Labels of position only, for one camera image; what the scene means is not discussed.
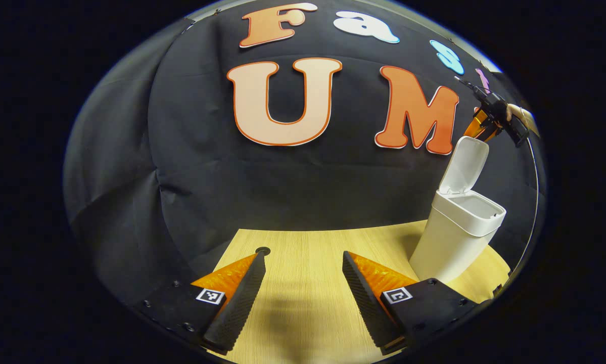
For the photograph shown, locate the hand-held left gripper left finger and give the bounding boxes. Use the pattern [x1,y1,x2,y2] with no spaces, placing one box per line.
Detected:
[131,251,267,355]

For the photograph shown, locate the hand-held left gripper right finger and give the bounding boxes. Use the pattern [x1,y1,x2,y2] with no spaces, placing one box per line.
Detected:
[342,250,493,354]

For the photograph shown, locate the white desktop garbage bin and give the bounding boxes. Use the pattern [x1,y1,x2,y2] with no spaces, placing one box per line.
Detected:
[409,136,507,284]

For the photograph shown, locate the wooden desktop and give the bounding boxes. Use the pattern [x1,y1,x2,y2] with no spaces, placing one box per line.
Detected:
[204,220,511,364]

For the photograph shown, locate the black backdrop cloth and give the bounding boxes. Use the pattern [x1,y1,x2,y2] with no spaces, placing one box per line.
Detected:
[63,0,546,304]

